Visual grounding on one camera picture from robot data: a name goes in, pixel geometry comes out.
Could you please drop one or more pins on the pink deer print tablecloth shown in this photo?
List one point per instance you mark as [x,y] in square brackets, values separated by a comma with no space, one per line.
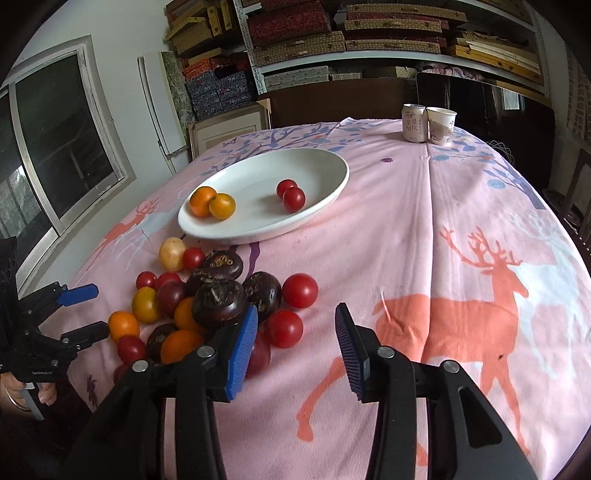
[415,230]

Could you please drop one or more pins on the white paper cup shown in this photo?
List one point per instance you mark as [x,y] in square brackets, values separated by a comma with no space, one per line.
[441,125]

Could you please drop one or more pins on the white board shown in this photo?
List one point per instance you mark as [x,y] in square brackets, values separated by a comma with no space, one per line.
[154,106]

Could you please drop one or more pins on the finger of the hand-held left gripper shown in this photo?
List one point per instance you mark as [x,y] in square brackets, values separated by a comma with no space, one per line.
[78,294]
[83,334]

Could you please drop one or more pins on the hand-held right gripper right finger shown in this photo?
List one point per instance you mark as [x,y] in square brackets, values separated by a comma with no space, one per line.
[346,350]

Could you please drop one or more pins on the white oval plate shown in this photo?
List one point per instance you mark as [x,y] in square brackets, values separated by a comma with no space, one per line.
[258,175]

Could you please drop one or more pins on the white metal shelf rack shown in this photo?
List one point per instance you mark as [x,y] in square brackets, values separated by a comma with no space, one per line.
[351,59]

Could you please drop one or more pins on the person's left hand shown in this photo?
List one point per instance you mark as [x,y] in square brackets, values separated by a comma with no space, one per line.
[48,396]

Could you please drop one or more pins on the stack of woven boxes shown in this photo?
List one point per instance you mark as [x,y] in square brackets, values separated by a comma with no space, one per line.
[300,27]

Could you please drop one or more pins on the pile of tan boxes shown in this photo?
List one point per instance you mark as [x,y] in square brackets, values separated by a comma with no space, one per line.
[194,27]

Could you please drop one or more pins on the white framed window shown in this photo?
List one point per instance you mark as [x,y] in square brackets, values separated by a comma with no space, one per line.
[60,129]

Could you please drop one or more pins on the orange cherry tomato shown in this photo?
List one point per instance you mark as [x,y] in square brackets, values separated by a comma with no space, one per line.
[181,347]
[183,316]
[223,206]
[201,201]
[123,325]

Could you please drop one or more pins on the white drink can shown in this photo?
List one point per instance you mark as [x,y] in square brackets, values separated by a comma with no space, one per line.
[413,122]

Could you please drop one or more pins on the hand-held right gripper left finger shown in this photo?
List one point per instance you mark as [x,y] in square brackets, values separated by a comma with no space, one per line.
[242,350]

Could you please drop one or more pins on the pale yellow cherry tomato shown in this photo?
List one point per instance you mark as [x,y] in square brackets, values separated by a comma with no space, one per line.
[171,253]

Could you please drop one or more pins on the pale picture frame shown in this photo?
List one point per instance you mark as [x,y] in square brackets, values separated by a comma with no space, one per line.
[226,129]

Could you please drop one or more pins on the stack of yellow wooden boxes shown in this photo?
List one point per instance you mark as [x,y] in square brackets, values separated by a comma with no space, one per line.
[503,53]

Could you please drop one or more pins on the brown wooden cabinet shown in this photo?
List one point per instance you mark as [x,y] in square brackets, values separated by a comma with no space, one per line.
[332,101]

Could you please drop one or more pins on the grey marble slab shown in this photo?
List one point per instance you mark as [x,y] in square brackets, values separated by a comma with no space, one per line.
[178,92]

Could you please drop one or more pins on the stack of blue patterned boxes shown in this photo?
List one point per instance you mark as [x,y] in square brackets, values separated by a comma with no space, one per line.
[212,90]

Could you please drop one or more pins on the dark red cherry tomato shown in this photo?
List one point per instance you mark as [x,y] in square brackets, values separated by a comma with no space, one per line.
[171,298]
[260,356]

